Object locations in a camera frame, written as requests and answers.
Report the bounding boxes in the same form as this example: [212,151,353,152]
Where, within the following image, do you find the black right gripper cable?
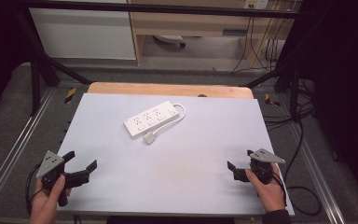
[272,104,323,217]

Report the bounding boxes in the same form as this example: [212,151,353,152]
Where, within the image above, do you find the wooden table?
[87,81,255,100]

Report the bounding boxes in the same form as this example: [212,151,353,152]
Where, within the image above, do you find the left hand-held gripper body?
[36,150,90,207]

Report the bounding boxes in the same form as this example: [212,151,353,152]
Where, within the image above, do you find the white cabinet panel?
[28,0,137,61]

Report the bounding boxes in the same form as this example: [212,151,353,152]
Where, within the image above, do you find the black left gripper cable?
[25,162,45,217]

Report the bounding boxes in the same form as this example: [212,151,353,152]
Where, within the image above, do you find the white wall outlet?
[243,0,270,10]

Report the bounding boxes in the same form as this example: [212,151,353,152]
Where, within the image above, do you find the white power strip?
[123,100,180,140]

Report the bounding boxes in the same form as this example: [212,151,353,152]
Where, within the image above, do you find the hanging black cables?
[230,8,291,75]

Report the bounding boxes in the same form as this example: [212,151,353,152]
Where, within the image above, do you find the person's right hand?
[245,162,286,214]

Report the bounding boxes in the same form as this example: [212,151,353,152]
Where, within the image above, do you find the white power strip cable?
[152,103,187,137]

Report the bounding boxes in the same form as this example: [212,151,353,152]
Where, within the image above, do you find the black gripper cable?
[272,104,323,217]
[25,162,45,217]

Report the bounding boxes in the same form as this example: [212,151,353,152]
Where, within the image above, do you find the yellow black tape strip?
[63,87,77,105]
[264,92,282,107]

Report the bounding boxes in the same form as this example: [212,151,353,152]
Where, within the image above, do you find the white plug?
[143,131,157,146]

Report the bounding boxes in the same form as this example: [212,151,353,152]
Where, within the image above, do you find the black metal frame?
[12,0,335,123]

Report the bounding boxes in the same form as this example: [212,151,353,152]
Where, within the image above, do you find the light wooden desk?
[127,0,295,68]

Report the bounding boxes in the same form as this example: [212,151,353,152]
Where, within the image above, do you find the person's left hand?
[29,175,72,218]

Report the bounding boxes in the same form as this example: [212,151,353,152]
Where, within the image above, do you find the black cable bundle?
[262,77,317,133]

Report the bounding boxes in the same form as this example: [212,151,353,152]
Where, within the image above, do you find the white chair base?
[153,34,186,49]

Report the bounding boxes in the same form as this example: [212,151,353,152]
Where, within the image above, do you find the aluminium rail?
[288,121,347,224]
[0,88,56,213]

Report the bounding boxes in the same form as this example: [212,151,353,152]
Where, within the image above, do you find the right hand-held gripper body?
[233,147,286,185]

